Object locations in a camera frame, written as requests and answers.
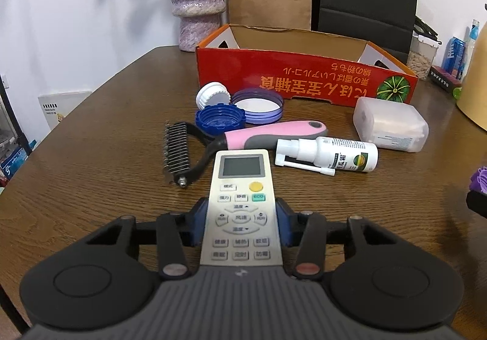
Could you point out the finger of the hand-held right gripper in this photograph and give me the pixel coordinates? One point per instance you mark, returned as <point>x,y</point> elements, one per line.
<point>478,205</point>

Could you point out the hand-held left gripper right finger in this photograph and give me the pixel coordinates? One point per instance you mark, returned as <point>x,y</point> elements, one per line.
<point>283,226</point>

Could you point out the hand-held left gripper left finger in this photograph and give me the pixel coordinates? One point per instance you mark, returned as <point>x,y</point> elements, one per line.
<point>199,226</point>

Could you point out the purple ridged lid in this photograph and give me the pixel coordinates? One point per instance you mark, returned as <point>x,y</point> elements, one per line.
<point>480,180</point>

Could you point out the white remote control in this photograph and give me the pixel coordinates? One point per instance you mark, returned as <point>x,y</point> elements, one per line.
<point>241,210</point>

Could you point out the white spray bottle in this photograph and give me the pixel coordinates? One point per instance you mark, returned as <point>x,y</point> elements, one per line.
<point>342,153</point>

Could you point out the blue ridged lid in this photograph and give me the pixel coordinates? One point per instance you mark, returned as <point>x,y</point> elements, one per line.
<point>218,119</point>

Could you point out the clear plastic swab box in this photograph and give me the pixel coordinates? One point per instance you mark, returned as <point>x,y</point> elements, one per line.
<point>388,123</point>

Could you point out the lavender lid white inside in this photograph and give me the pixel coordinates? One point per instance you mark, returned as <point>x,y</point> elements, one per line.
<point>257,104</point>

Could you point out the white ridged cap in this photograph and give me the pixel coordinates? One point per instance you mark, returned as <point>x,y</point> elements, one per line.
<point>211,93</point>

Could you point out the red cardboard box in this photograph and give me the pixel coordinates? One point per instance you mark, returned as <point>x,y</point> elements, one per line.
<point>266,70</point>

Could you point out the yellow thermos jug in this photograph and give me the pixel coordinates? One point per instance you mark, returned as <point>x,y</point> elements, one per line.
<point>477,96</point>

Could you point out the clear seed container black lid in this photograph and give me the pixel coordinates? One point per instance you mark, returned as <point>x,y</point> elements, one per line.
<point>420,62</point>

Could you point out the blue white carton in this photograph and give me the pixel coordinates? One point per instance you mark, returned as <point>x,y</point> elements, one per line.
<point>15,161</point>

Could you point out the white wall panel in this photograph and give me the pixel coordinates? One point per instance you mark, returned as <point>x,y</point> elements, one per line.
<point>61,104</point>

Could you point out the white wall outlet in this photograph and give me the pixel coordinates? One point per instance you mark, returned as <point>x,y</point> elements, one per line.
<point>3,80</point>

